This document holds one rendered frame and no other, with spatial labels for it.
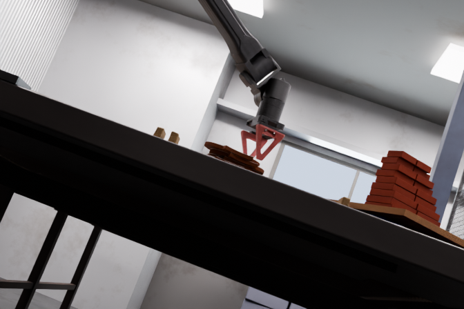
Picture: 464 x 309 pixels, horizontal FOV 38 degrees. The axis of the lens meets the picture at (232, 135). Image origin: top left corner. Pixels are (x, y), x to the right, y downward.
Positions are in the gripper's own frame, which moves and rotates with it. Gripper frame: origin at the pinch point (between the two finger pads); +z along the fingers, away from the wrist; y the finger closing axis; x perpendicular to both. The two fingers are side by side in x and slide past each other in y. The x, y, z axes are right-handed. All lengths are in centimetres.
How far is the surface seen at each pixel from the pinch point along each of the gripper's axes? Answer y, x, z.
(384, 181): 42, -55, -17
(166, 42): 499, -15, -171
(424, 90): 396, -248, -197
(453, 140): 129, -128, -70
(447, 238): 6, -59, -1
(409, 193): 39, -64, -16
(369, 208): 14.6, -39.6, -2.0
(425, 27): 286, -175, -199
